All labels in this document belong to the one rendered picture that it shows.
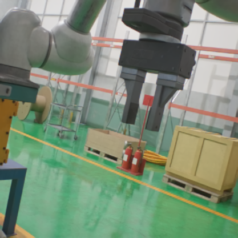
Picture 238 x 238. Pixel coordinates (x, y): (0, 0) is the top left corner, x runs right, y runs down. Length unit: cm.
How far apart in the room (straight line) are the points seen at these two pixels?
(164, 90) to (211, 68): 1040
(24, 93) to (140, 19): 78
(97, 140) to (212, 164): 280
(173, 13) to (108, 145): 675
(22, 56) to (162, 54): 73
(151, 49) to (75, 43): 69
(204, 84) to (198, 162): 519
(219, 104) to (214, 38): 222
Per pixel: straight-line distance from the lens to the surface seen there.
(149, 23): 52
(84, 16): 121
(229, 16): 71
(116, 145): 709
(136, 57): 58
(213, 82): 1082
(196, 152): 609
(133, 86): 58
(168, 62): 54
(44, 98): 1071
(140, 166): 657
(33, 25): 121
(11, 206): 303
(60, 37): 123
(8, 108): 266
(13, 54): 118
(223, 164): 590
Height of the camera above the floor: 143
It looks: 4 degrees down
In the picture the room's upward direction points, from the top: 13 degrees clockwise
